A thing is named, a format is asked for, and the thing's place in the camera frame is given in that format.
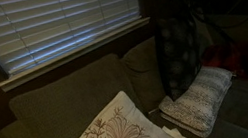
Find dark brown patterned pillow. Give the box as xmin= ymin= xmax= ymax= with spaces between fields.
xmin=154 ymin=14 xmax=202 ymax=100

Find white grey knit pillow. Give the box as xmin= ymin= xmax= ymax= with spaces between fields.
xmin=159 ymin=66 xmax=233 ymax=138

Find olive green sofa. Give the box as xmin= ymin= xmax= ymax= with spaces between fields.
xmin=0 ymin=39 xmax=248 ymax=138

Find white window blinds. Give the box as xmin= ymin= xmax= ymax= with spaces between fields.
xmin=0 ymin=0 xmax=140 ymax=76

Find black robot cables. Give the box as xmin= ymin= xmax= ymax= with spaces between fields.
xmin=172 ymin=0 xmax=248 ymax=53

